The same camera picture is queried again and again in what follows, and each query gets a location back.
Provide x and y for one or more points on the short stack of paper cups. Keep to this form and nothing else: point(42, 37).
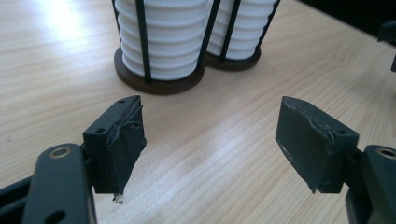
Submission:
point(174, 37)

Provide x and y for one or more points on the tall stack of paper cups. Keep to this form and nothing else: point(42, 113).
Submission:
point(247, 31)

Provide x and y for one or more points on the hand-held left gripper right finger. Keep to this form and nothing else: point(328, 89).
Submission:
point(308, 146)

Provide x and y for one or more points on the dark curtain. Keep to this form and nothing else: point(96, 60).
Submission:
point(348, 12)

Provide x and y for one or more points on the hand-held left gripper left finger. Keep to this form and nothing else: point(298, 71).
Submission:
point(121, 149)

